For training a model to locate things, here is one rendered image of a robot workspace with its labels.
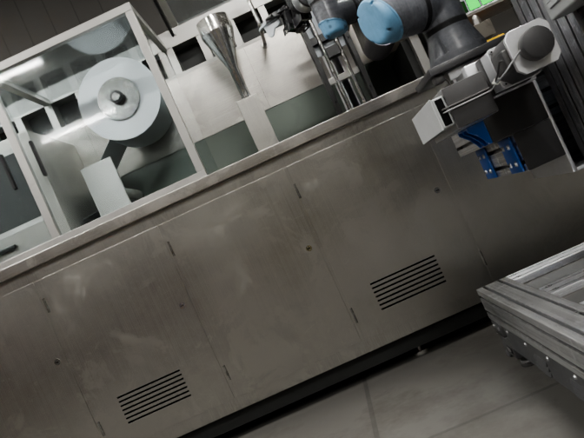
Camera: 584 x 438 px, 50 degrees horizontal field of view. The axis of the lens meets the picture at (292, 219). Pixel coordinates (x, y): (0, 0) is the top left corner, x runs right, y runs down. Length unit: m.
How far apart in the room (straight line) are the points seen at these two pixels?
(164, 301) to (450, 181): 1.09
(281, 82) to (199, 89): 0.37
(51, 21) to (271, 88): 2.85
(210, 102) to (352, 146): 0.88
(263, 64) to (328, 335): 1.28
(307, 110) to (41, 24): 3.03
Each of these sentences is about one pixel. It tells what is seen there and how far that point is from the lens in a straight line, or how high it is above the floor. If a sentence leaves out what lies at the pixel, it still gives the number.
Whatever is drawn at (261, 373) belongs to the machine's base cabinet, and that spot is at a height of 0.19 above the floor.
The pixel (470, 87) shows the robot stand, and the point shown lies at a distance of 1.36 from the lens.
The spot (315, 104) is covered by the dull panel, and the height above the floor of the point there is 1.07.
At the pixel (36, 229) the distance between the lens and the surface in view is 2.47.
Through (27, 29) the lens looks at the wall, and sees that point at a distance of 5.46.
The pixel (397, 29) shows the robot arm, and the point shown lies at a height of 0.94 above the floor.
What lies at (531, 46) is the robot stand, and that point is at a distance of 1.24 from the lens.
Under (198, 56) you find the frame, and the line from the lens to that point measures 3.02.
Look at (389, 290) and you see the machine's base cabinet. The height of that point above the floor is 0.27.
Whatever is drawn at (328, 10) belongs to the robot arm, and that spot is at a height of 1.12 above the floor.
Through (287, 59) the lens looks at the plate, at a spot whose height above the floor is 1.31.
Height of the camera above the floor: 0.60
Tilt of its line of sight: 1 degrees up
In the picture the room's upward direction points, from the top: 24 degrees counter-clockwise
